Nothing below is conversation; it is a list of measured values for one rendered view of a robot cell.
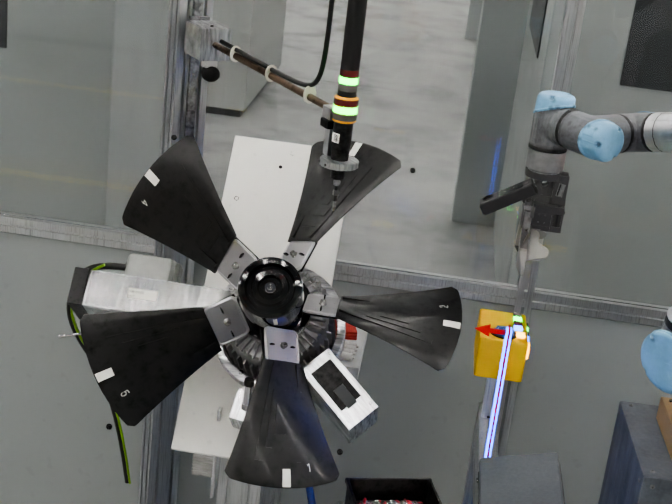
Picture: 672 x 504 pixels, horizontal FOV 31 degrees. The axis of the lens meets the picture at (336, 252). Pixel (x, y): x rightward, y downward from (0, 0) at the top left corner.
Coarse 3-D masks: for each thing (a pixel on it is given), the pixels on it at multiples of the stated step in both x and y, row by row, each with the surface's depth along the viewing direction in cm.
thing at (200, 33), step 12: (192, 24) 264; (204, 24) 264; (216, 24) 266; (192, 36) 264; (204, 36) 261; (216, 36) 262; (228, 36) 263; (192, 48) 265; (204, 48) 262; (204, 60) 263; (216, 60) 264; (228, 60) 265
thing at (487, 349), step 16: (480, 320) 259; (496, 320) 260; (512, 320) 261; (480, 336) 251; (496, 336) 252; (480, 352) 252; (496, 352) 251; (512, 352) 251; (480, 368) 253; (496, 368) 253; (512, 368) 252
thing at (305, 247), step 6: (288, 246) 236; (294, 246) 234; (300, 246) 233; (306, 246) 231; (312, 246) 229; (288, 252) 235; (300, 252) 231; (306, 252) 229; (282, 258) 235; (288, 258) 233; (294, 258) 232; (300, 258) 230; (306, 258) 228; (294, 264) 230; (300, 264) 228
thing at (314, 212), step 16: (320, 144) 244; (352, 144) 239; (368, 160) 235; (384, 160) 233; (320, 176) 240; (352, 176) 234; (368, 176) 232; (384, 176) 231; (304, 192) 241; (320, 192) 237; (352, 192) 232; (368, 192) 230; (304, 208) 238; (320, 208) 234; (336, 208) 231; (304, 224) 235; (320, 224) 231; (288, 240) 237; (304, 240) 232
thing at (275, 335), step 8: (264, 328) 224; (272, 328) 225; (280, 328) 227; (264, 336) 223; (272, 336) 224; (280, 336) 226; (288, 336) 228; (296, 336) 229; (264, 344) 223; (288, 344) 227; (296, 344) 229; (272, 352) 223; (280, 352) 225; (288, 352) 227; (296, 352) 228; (280, 360) 224; (288, 360) 226; (296, 360) 228
